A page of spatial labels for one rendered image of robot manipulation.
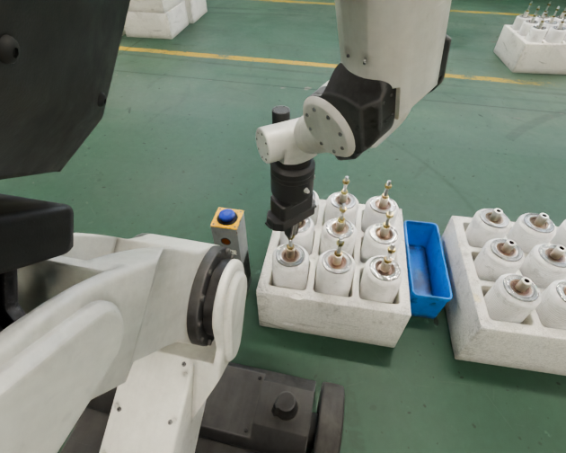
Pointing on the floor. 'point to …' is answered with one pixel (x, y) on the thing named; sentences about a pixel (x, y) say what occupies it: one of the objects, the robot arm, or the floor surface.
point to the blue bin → (426, 269)
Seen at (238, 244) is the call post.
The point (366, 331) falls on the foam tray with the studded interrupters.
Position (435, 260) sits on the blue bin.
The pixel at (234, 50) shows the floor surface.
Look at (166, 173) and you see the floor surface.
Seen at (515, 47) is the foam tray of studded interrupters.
